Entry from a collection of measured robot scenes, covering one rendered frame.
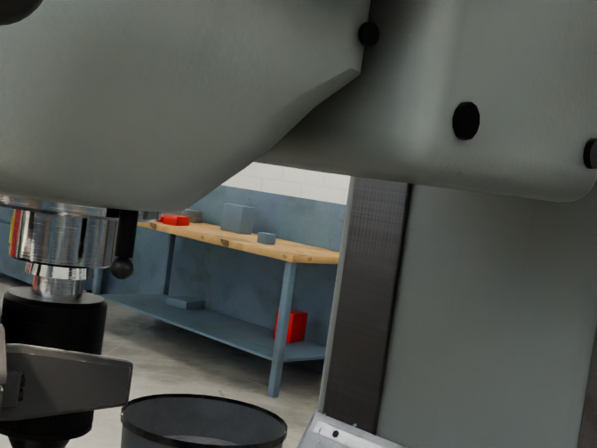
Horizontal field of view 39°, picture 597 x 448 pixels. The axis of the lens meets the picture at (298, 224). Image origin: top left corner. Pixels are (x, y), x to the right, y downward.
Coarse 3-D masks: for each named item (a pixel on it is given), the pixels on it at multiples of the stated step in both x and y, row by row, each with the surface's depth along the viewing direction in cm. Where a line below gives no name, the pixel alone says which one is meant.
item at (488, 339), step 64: (384, 192) 73; (448, 192) 69; (384, 256) 73; (448, 256) 69; (512, 256) 65; (576, 256) 61; (384, 320) 73; (448, 320) 69; (512, 320) 64; (576, 320) 61; (384, 384) 73; (448, 384) 68; (512, 384) 64; (576, 384) 61
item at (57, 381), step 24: (24, 360) 36; (48, 360) 36; (72, 360) 37; (96, 360) 38; (120, 360) 38; (24, 384) 36; (48, 384) 37; (72, 384) 37; (96, 384) 38; (120, 384) 38; (24, 408) 36; (48, 408) 37; (72, 408) 37; (96, 408) 38
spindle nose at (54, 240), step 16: (16, 224) 38; (32, 224) 37; (48, 224) 37; (64, 224) 37; (80, 224) 37; (96, 224) 38; (112, 224) 39; (16, 240) 38; (32, 240) 37; (48, 240) 37; (64, 240) 37; (80, 240) 38; (96, 240) 38; (112, 240) 39; (16, 256) 38; (32, 256) 37; (48, 256) 37; (64, 256) 37; (80, 256) 38; (96, 256) 38; (112, 256) 39
